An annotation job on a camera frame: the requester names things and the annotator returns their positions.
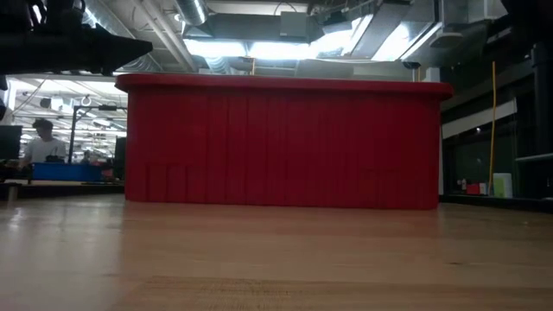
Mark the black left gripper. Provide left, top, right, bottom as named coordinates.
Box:
left=0, top=23, right=154, bottom=77

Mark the blue plastic bin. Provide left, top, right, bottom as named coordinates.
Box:
left=32, top=162, right=105, bottom=182

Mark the red plastic bin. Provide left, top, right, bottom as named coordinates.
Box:
left=114, top=72, right=454, bottom=212

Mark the black monitor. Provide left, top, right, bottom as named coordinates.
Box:
left=0, top=124, right=23, bottom=162
left=113, top=136, right=128, bottom=181

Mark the person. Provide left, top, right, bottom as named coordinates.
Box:
left=19, top=118, right=68, bottom=170

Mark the ceiling light panel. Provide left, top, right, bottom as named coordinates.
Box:
left=183, top=38, right=346, bottom=61

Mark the wooden background table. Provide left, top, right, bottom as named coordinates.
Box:
left=0, top=179, right=126, bottom=200

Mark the grey ceiling box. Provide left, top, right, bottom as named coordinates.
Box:
left=279, top=11, right=311, bottom=39

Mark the yellow pole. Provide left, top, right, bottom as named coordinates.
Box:
left=487, top=60, right=499, bottom=196

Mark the green and white box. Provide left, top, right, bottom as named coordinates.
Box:
left=492, top=172, right=514, bottom=199

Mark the round silver air duct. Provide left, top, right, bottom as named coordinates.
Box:
left=172, top=0, right=209, bottom=27

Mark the rectangular silver air duct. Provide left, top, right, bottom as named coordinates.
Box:
left=349, top=0, right=446, bottom=61

